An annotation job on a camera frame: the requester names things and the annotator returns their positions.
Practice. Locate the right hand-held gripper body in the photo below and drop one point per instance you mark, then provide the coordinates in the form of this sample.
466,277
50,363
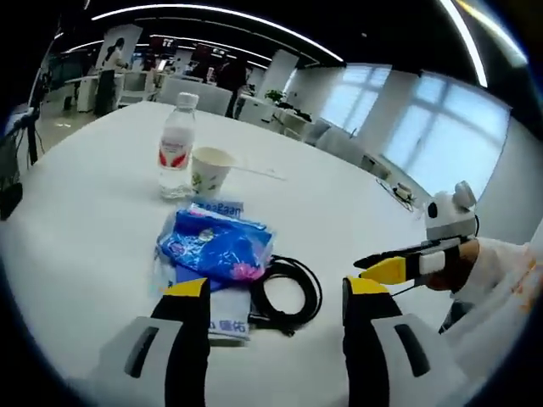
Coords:
449,216

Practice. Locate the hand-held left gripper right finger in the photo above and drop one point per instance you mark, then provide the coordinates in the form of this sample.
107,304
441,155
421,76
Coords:
369,339

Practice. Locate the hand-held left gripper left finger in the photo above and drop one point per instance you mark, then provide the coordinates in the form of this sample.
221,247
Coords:
186,339

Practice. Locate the white packet with blue circle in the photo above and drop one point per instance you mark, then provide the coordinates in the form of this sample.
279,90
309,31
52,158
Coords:
229,318

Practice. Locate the blue tissue packet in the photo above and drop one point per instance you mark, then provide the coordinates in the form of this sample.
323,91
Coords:
212,246

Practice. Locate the white paper cup green print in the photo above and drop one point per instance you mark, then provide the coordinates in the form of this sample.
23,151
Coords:
210,178

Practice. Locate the clear plastic water bottle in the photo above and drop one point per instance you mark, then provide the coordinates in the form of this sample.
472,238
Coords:
176,144

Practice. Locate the person's right hand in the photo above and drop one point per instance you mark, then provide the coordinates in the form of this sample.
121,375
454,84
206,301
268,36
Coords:
466,263

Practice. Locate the small white device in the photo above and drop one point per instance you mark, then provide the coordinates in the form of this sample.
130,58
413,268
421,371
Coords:
403,191

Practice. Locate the large bright window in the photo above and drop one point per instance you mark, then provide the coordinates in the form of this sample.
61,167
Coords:
445,135

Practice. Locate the window with blinds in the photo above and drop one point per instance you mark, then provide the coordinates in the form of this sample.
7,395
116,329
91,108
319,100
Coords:
360,97

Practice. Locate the green potted plant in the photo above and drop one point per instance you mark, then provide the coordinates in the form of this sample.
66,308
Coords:
275,96

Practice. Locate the white chair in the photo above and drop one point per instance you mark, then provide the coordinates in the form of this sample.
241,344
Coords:
195,95

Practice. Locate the black tripod stand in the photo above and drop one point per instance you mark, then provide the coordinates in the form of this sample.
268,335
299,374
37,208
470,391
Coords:
31,144

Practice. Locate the long ceiling light strip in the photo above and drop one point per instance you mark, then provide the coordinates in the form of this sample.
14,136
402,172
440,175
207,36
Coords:
220,12

